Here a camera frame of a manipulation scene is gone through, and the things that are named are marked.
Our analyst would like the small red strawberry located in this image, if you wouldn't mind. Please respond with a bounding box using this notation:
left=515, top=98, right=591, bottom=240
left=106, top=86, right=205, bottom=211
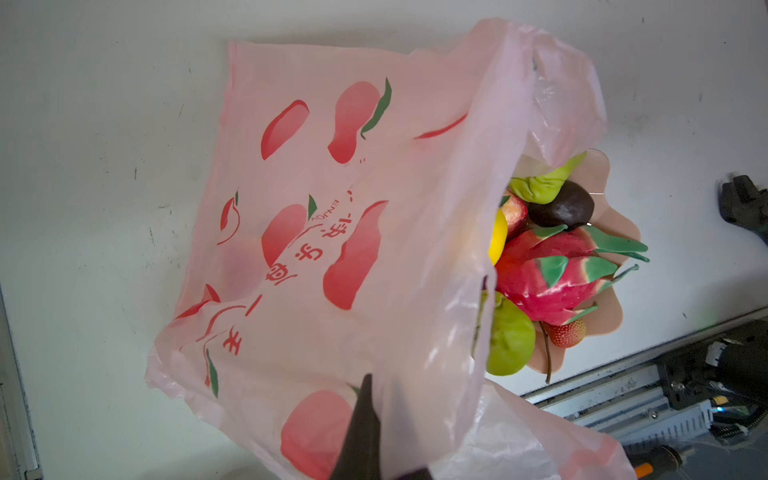
left=544, top=319, right=587, bottom=349

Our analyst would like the dark purple plum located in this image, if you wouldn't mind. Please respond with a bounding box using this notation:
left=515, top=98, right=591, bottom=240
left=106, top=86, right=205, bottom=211
left=528, top=180, right=595, bottom=230

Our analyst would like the yellow lemon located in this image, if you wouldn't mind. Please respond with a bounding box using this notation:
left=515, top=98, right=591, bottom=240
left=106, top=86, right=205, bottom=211
left=488, top=209, right=508, bottom=265

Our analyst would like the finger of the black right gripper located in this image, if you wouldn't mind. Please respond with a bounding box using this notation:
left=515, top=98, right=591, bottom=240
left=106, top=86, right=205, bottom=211
left=718, top=175, right=767, bottom=243

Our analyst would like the red green dragon fruit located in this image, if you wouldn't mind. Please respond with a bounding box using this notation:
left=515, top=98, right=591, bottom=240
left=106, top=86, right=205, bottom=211
left=495, top=225, right=648, bottom=325

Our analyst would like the green wrinkled fruit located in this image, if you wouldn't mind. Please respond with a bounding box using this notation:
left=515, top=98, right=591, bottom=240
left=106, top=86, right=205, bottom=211
left=486, top=292, right=536, bottom=376

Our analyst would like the orange black screwdriver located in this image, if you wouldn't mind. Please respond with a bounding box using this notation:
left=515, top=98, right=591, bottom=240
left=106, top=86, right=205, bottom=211
left=627, top=445, right=696, bottom=480

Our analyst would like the pink plastic bag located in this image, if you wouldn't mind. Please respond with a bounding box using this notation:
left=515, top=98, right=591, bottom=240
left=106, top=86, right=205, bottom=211
left=145, top=19, right=634, bottom=479

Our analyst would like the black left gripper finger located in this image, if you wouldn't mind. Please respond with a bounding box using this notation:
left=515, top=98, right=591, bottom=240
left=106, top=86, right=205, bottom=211
left=330, top=374, right=384, bottom=480

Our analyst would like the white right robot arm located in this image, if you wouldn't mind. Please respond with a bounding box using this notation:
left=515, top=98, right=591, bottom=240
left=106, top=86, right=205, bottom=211
left=657, top=175, right=767, bottom=410

